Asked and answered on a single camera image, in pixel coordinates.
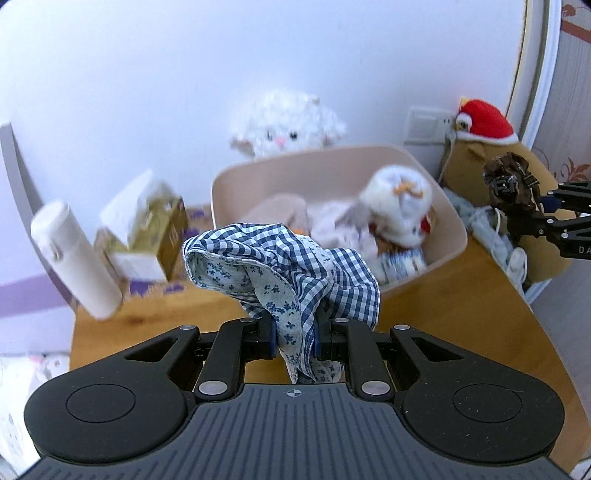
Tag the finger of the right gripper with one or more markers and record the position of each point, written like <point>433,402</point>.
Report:
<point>551,204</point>
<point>530,223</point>

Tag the blue gingham cloth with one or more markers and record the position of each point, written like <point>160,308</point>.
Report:
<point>270,269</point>

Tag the brown plush with red hat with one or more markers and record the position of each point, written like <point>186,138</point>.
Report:
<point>480,133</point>

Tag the light blue striped cloth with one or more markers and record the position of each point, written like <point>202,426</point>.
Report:
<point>484,224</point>

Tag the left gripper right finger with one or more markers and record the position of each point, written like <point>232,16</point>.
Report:
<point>352,343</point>

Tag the white fluffy hat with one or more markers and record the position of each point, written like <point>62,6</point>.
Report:
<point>398,197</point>

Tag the white wall switch socket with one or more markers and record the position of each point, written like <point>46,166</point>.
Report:
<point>428,126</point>

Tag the brown corduroy garment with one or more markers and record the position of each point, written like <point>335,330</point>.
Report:
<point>511,184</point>

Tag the gold tissue box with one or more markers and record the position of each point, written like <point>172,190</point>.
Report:
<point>144,225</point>

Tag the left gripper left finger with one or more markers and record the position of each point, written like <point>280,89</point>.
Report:
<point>225,353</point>

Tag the white plush sheep toy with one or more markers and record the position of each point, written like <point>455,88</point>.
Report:
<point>287,121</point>

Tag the blue white tissue pack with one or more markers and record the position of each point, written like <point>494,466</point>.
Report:
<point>394,267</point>

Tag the beige fleece garment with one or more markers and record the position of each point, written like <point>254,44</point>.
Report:
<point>286,209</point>

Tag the white thermos bottle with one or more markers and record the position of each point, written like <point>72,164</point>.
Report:
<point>63,244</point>

